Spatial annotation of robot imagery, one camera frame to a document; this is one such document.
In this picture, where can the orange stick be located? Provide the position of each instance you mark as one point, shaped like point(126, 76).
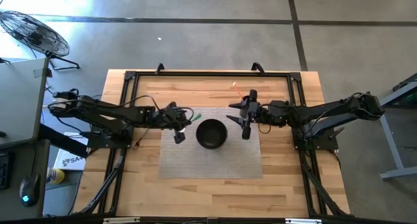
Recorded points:
point(238, 90)

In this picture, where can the black computer mouse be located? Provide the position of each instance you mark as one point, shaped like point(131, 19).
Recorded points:
point(29, 189)

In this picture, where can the black support beam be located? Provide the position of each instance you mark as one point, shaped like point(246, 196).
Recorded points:
point(65, 141)

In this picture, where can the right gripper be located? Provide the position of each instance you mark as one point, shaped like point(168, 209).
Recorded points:
point(270, 113)

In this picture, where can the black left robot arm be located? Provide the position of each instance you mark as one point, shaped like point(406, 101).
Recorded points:
point(107, 111)

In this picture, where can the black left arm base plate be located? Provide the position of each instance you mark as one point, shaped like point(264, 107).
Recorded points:
point(104, 142)

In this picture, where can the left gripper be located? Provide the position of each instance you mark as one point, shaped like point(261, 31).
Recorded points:
point(166, 116)

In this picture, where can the black keyboard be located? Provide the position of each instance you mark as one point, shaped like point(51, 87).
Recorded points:
point(3, 170)

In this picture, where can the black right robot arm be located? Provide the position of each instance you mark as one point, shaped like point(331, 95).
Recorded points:
point(325, 111)

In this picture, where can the white printed cardboard box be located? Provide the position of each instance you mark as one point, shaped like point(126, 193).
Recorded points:
point(70, 160)

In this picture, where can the light grey desk top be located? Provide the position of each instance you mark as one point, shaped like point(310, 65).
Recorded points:
point(19, 97)

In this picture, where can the grey woven placemat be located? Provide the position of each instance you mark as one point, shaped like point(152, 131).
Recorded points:
point(182, 159)

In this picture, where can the yellow bottle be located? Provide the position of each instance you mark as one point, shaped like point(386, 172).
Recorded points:
point(55, 176)

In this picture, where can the dark grey desk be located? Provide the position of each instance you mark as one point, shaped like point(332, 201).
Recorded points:
point(11, 207)

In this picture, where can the black bowl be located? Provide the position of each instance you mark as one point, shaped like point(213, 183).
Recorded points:
point(211, 134)

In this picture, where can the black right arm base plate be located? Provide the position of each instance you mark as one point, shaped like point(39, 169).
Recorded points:
point(325, 142)

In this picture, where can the black floor fan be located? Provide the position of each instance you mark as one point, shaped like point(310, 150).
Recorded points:
point(36, 35)

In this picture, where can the silver metal bracket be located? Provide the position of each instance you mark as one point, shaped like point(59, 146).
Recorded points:
point(303, 221)
point(120, 220)

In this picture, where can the grey metal table frame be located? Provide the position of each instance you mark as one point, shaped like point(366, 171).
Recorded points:
point(387, 133)

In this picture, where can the black rig frame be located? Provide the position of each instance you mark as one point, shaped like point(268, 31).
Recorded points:
point(211, 74)

